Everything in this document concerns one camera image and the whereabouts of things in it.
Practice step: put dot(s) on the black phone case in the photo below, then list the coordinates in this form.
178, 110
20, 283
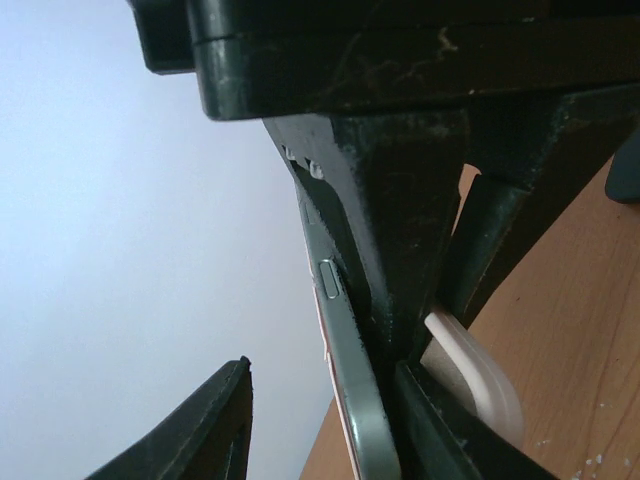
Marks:
622, 184

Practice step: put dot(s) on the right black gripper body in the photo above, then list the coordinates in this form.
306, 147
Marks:
257, 59

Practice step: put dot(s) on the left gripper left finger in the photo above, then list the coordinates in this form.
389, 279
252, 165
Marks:
206, 437

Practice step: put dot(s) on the pink phone case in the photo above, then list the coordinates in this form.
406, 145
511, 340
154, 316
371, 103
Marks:
466, 370

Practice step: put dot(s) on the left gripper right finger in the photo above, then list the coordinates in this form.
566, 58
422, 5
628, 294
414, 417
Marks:
439, 439

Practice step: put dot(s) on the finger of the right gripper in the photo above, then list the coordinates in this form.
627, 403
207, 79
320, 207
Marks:
386, 187
534, 153

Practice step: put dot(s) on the silver edged smartphone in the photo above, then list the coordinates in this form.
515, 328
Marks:
363, 418

